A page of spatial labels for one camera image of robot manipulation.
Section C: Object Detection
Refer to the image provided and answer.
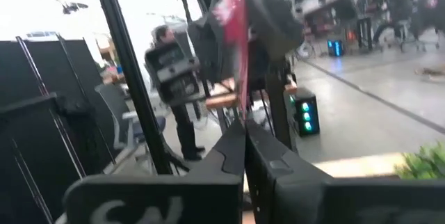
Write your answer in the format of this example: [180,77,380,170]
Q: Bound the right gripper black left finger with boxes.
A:
[186,119,247,224]

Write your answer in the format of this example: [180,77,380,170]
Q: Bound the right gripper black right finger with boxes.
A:
[245,119,334,224]

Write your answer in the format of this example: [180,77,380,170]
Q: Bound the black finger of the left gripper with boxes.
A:
[186,0,227,84]
[245,0,306,91]

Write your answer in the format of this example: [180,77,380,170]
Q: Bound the black grey boxy device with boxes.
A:
[144,41,207,106]

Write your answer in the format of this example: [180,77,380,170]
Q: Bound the person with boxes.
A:
[152,24,207,162]
[372,0,420,46]

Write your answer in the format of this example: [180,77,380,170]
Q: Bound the wooden background table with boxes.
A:
[204,77,299,111]

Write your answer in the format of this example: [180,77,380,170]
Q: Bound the blue lit box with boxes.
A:
[326,39,345,58]

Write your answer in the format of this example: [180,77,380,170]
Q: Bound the black computer tower green lights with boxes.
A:
[291,87,321,138]

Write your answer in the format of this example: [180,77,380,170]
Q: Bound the grey office chair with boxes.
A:
[94,83,167,171]

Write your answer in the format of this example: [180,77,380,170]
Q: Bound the dark ceiling fixture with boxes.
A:
[42,0,90,15]

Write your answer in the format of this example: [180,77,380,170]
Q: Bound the green potted plant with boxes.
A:
[394,141,445,180]

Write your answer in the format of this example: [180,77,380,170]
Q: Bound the black folding partition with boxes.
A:
[0,35,118,224]

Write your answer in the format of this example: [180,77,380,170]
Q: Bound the black upright table post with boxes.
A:
[266,58,297,152]

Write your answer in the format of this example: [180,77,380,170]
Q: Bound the black slanted rig post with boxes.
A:
[90,0,173,175]

